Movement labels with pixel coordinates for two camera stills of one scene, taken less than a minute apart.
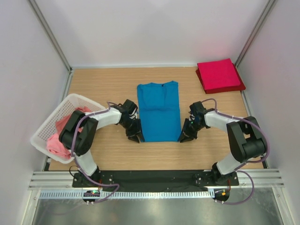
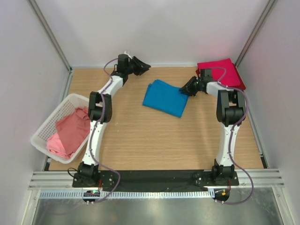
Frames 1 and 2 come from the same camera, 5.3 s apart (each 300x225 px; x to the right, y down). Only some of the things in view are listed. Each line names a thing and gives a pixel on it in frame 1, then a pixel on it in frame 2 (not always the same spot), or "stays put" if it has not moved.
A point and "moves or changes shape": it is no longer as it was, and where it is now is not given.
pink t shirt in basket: (54, 145) stays put
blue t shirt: (159, 111) moves or changes shape
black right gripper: (186, 135) → (187, 88)
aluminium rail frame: (63, 181) stays put
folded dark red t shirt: (241, 87) stays put
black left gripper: (136, 132) → (142, 68)
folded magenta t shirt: (218, 74) stays put
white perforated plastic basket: (48, 129) stays put
